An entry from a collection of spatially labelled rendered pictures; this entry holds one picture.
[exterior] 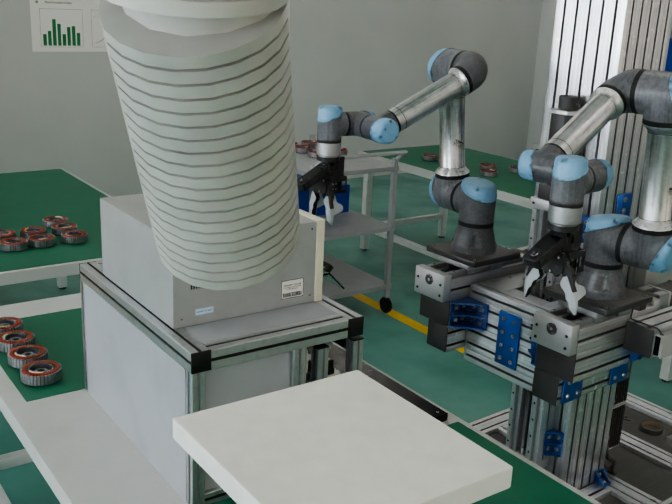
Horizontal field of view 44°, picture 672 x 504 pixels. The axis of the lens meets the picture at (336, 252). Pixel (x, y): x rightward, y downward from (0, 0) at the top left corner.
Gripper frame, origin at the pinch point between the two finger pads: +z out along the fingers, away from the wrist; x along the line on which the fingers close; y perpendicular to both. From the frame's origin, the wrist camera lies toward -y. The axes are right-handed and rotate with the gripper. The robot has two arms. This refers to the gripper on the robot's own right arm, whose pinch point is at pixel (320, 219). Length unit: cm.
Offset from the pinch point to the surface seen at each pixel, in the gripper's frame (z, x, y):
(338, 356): 38.4, -19.0, -5.2
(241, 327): 4, -56, -63
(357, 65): -2, 471, 396
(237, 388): 15, -62, -67
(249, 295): -1, -50, -57
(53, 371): 37, 13, -82
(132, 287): 1, -26, -75
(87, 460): 41, -31, -90
